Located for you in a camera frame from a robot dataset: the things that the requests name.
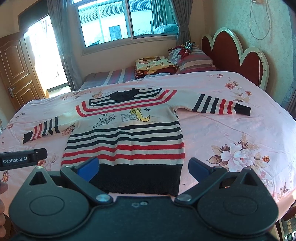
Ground striped knit sweater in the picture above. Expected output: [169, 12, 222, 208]
[23, 88, 251, 196]

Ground person's left hand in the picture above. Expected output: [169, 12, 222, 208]
[0, 182, 8, 238]

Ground pink floral bed sheet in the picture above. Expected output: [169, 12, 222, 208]
[1, 71, 295, 217]

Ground wooden door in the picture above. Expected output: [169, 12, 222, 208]
[1, 32, 49, 111]

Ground striped pillow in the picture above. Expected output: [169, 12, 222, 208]
[168, 45, 216, 74]

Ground red heart-shaped headboard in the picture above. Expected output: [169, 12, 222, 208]
[201, 27, 269, 90]

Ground folded yellow red blanket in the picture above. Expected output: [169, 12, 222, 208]
[134, 56, 177, 78]

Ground grey left curtain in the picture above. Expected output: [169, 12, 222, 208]
[47, 0, 83, 91]

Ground grey curtain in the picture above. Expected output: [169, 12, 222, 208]
[47, 0, 83, 91]
[170, 0, 193, 45]

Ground red decorative bow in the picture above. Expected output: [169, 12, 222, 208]
[168, 40, 196, 59]

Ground window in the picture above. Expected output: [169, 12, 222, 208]
[73, 1, 176, 54]

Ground teal blanket on sill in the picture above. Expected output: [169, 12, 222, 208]
[154, 24, 178, 35]

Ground grey right curtain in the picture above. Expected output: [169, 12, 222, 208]
[170, 0, 193, 45]

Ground white hanging cable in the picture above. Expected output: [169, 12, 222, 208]
[249, 0, 272, 41]

